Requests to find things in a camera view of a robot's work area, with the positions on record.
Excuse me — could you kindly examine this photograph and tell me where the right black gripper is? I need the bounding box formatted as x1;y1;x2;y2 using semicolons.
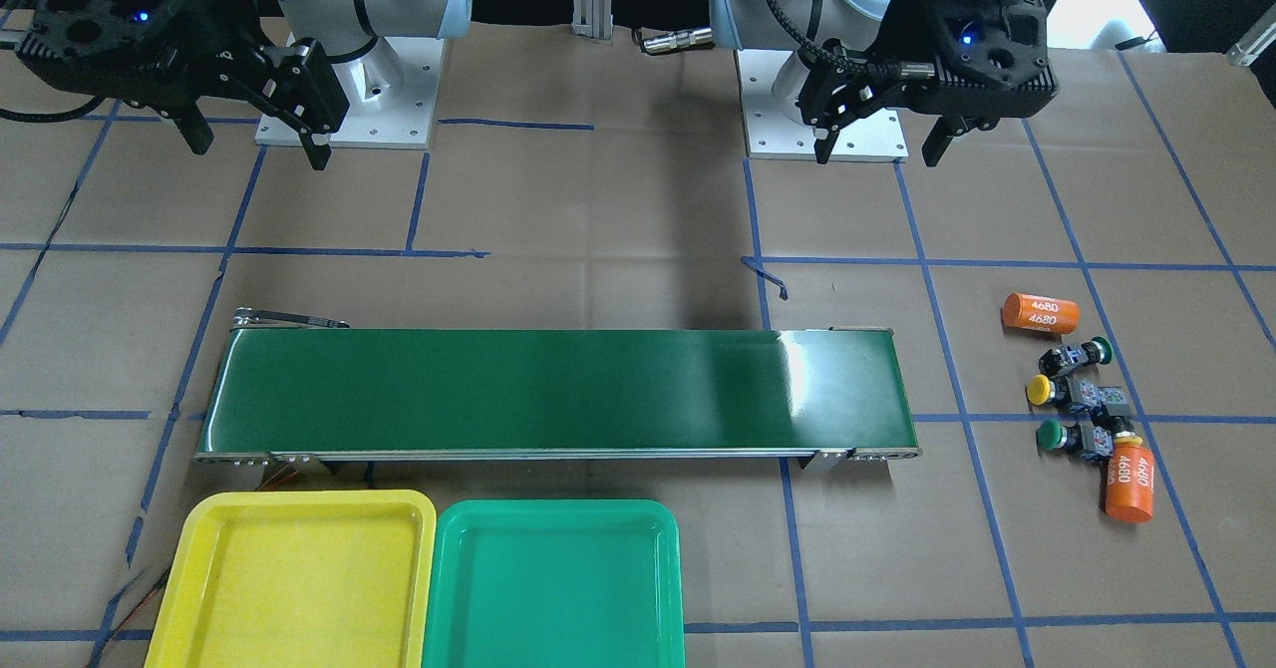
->
15;0;350;171

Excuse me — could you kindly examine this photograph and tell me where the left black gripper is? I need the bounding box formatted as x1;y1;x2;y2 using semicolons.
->
795;0;1059;167

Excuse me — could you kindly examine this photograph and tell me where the orange 4680 cylinder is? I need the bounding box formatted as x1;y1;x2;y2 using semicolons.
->
1000;292;1081;335
1102;432;1156;525

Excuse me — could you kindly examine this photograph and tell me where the green push button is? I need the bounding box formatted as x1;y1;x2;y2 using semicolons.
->
1037;337;1114;379
1035;417;1142;464

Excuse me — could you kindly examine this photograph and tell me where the yellow push button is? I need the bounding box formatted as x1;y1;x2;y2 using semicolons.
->
1025;374;1131;417

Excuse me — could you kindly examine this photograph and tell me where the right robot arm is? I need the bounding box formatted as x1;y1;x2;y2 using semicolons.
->
3;0;473;170

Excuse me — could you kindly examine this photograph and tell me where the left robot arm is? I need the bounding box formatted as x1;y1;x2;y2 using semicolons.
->
709;0;1059;167

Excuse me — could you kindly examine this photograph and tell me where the green conveyor belt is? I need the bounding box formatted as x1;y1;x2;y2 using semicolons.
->
194;321;921;468

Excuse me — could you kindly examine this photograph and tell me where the yellow plastic tray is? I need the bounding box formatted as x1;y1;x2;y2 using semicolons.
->
145;490;436;667

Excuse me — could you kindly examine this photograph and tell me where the green plastic tray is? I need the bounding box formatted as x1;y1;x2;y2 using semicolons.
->
421;500;686;667

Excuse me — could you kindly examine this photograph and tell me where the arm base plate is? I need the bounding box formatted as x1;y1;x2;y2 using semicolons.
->
736;50;910;163
255;34;447;150

